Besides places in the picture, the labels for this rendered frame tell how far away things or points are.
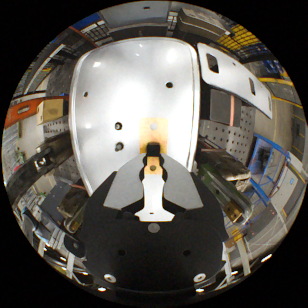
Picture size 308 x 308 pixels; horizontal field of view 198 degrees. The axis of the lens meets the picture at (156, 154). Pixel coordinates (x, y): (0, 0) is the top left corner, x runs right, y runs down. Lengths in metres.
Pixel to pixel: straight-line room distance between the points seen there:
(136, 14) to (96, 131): 0.25
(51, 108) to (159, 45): 0.19
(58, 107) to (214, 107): 0.27
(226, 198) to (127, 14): 0.35
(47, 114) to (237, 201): 0.29
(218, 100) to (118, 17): 0.26
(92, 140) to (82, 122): 0.04
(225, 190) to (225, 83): 0.17
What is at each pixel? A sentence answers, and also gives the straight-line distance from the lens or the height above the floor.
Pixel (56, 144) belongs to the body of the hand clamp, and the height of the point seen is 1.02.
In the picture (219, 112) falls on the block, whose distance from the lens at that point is 0.20.
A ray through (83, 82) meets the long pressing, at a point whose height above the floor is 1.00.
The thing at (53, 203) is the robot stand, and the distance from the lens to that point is 0.80.
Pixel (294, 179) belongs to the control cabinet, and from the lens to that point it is 7.77.
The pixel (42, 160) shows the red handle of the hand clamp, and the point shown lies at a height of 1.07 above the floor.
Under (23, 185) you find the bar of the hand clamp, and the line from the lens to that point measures 0.21.
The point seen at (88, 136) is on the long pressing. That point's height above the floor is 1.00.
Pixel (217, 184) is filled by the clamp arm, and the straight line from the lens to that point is 0.17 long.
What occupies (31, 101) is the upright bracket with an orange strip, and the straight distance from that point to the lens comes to 0.22.
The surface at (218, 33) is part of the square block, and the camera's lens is 0.24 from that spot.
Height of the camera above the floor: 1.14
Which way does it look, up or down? 67 degrees down
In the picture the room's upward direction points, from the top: 177 degrees clockwise
